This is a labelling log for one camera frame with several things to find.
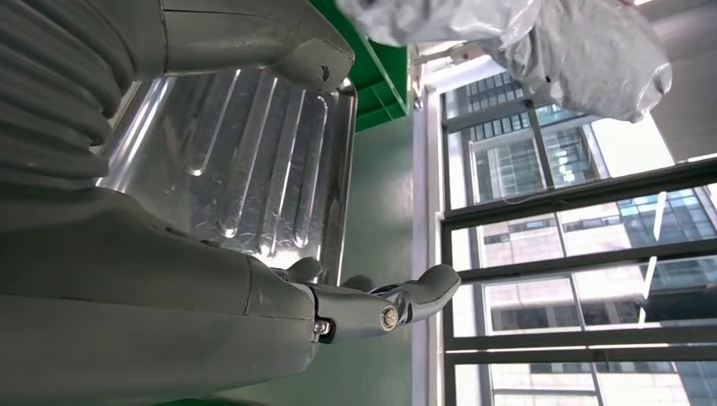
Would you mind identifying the white scale with steel tray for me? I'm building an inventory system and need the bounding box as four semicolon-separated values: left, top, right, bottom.
95;67;359;287

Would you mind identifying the green plastic crate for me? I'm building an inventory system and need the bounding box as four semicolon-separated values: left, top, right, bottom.
309;0;411;134

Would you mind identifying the dark framed window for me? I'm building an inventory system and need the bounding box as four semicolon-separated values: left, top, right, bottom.
439;73;717;406

